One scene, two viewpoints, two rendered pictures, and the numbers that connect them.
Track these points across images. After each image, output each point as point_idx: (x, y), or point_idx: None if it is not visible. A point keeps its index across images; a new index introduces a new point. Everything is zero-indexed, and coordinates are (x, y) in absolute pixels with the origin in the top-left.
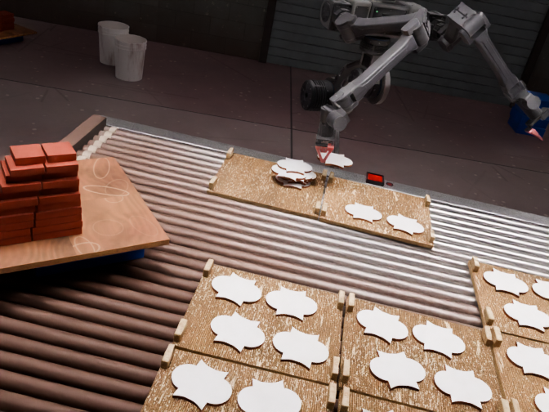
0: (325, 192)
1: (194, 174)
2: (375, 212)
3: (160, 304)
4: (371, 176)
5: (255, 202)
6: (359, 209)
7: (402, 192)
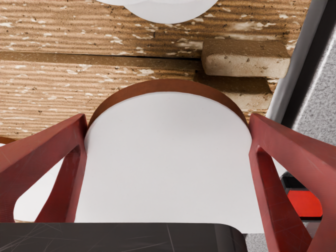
0: (89, 65)
1: None
2: (35, 210)
3: None
4: (311, 196)
5: None
6: None
7: (246, 238)
